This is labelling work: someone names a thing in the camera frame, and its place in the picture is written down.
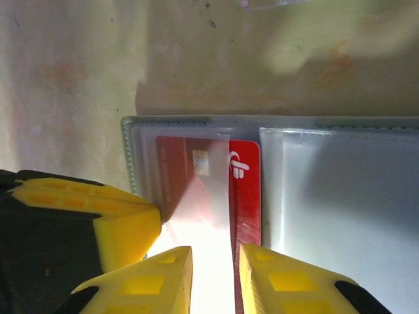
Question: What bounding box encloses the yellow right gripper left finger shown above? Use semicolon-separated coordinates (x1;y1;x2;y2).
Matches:
55;247;193;314

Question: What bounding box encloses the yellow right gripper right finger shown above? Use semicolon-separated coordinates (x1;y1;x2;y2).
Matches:
240;245;393;314

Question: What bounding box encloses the red credit card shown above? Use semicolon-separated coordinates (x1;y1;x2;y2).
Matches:
155;135;263;314

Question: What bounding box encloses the grey-green card holder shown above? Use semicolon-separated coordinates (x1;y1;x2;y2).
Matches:
120;114;419;314

